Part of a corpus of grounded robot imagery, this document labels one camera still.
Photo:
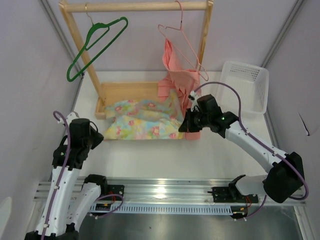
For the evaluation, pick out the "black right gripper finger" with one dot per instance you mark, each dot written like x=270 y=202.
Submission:
x=188 y=127
x=189 y=117

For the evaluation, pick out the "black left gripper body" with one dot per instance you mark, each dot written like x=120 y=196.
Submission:
x=89 y=139

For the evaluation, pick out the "white slotted cable duct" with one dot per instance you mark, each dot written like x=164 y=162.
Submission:
x=175 y=209

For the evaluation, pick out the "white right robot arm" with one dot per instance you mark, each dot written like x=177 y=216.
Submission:
x=284 y=172

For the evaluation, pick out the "floral pastel skirt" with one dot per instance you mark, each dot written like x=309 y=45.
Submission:
x=145 y=119

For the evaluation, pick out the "white plastic basket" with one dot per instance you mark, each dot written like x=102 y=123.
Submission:
x=251 y=82

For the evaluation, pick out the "aluminium mounting rail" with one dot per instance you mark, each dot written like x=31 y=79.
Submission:
x=161 y=191

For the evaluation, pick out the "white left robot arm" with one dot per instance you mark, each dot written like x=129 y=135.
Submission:
x=60 y=220

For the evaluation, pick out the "pink pleated skirt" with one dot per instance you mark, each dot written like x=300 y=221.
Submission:
x=179 y=80

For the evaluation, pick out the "pink wire hanger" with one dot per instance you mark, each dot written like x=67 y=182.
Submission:
x=197 y=67

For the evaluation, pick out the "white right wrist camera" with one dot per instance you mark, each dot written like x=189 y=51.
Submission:
x=193 y=96

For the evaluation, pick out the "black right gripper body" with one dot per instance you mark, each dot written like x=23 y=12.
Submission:
x=205 y=119

